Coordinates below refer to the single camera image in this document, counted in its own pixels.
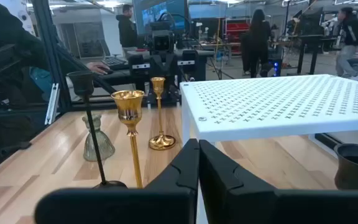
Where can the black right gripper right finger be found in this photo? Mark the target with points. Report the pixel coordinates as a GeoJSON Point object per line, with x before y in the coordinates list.
{"type": "Point", "coordinates": [244, 205]}

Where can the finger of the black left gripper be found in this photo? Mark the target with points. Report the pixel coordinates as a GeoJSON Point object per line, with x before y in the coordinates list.
{"type": "Point", "coordinates": [190, 70]}
{"type": "Point", "coordinates": [139, 71]}

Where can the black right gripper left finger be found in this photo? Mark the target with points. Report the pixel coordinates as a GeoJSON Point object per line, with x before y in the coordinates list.
{"type": "Point", "coordinates": [166, 202]}

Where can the gold candlestick holder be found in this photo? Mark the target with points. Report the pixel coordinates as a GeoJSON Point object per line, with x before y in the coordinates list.
{"type": "Point", "coordinates": [162, 142]}
{"type": "Point", "coordinates": [129, 107]}

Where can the black chess piece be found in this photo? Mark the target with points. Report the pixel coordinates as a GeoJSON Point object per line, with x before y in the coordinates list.
{"type": "Point", "coordinates": [81, 83]}

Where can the green ribbed glass candle holder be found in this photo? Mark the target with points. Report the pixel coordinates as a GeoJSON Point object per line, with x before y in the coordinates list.
{"type": "Point", "coordinates": [102, 146]}

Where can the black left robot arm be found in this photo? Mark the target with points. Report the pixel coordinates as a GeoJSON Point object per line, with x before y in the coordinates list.
{"type": "Point", "coordinates": [163, 93]}

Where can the black keyboard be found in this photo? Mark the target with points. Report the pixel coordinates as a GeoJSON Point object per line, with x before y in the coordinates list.
{"type": "Point", "coordinates": [113, 61]}

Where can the black computer mouse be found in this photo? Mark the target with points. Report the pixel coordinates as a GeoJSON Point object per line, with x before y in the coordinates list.
{"type": "Point", "coordinates": [107, 71]}

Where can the person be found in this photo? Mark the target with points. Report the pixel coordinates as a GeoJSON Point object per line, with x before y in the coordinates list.
{"type": "Point", "coordinates": [353, 31]}
{"type": "Point", "coordinates": [258, 40]}
{"type": "Point", "coordinates": [5, 31]}
{"type": "Point", "coordinates": [126, 31]}

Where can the person's hand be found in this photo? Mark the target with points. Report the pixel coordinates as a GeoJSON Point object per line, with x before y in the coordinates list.
{"type": "Point", "coordinates": [97, 67]}

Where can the large computer monitor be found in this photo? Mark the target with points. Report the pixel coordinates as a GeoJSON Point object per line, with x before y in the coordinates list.
{"type": "Point", "coordinates": [145, 15]}

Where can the red tool cabinet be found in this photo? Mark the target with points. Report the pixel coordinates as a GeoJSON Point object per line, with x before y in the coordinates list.
{"type": "Point", "coordinates": [236, 29]}

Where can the computer tower with blue lights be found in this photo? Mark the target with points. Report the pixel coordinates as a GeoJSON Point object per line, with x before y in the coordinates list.
{"type": "Point", "coordinates": [275, 63]}

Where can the white perforated shelf riser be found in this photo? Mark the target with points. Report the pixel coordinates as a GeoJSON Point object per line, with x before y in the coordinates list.
{"type": "Point", "coordinates": [275, 102]}

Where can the black standing desk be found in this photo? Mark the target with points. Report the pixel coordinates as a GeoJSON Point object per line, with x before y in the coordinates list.
{"type": "Point", "coordinates": [314, 39]}

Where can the black office chair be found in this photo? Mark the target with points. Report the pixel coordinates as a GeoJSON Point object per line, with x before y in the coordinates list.
{"type": "Point", "coordinates": [2, 62]}

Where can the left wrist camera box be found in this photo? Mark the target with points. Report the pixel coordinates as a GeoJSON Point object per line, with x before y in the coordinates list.
{"type": "Point", "coordinates": [163, 40]}

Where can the white bracket strip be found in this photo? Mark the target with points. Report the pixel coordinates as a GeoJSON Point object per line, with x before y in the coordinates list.
{"type": "Point", "coordinates": [52, 104]}

